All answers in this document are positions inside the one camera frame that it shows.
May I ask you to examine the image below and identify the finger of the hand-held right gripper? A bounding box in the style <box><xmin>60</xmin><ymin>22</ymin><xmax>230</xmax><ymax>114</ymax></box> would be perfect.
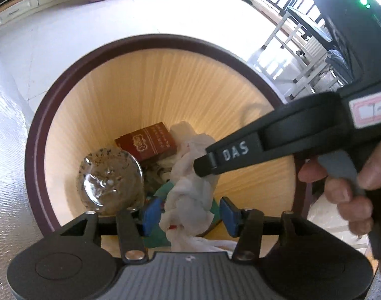
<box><xmin>193</xmin><ymin>91</ymin><xmax>354</xmax><ymax>179</ymax></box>

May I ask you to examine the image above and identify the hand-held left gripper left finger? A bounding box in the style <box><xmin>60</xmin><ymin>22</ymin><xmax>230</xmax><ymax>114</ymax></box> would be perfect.
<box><xmin>57</xmin><ymin>197</ymin><xmax>162</xmax><ymax>264</ymax></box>

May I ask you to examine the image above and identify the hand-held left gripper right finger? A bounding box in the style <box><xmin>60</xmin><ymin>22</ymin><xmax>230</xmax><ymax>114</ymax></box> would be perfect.
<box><xmin>220</xmin><ymin>197</ymin><xmax>324</xmax><ymax>262</ymax></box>

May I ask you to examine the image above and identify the teal red snack bag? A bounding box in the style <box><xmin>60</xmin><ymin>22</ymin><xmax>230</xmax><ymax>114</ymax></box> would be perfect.
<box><xmin>145</xmin><ymin>183</ymin><xmax>224</xmax><ymax>248</ymax></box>

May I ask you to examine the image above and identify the white tissue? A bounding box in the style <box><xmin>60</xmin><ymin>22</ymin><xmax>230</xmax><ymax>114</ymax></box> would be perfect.
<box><xmin>159</xmin><ymin>121</ymin><xmax>223</xmax><ymax>254</ymax></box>

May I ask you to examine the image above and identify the yellow wastebasket with dark rim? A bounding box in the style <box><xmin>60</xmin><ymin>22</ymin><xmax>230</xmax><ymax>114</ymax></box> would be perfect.
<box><xmin>25</xmin><ymin>35</ymin><xmax>313</xmax><ymax>254</ymax></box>

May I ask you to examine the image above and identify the person's right hand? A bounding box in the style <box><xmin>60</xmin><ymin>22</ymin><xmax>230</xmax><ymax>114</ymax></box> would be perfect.
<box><xmin>298</xmin><ymin>137</ymin><xmax>381</xmax><ymax>236</ymax></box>

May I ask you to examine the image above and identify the clear plastic lid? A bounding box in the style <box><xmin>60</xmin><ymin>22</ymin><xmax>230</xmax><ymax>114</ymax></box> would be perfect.
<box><xmin>77</xmin><ymin>148</ymin><xmax>145</xmax><ymax>216</ymax></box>

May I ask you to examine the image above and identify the red cardboard box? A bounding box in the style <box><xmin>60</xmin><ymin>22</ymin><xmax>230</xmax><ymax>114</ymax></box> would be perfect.
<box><xmin>115</xmin><ymin>122</ymin><xmax>178</xmax><ymax>162</ymax></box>

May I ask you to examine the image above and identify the white folding chair blue cushion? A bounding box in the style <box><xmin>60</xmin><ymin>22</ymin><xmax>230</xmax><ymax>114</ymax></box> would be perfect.
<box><xmin>262</xmin><ymin>5</ymin><xmax>347</xmax><ymax>101</ymax></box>

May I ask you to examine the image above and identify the silver foil insulation sheet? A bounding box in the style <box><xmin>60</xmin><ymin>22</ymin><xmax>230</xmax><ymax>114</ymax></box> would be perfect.
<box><xmin>0</xmin><ymin>50</ymin><xmax>33</xmax><ymax>300</ymax></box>

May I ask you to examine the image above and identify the light wood drawer base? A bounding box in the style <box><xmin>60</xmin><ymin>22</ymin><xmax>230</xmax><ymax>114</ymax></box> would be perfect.
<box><xmin>0</xmin><ymin>0</ymin><xmax>89</xmax><ymax>30</ymax></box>

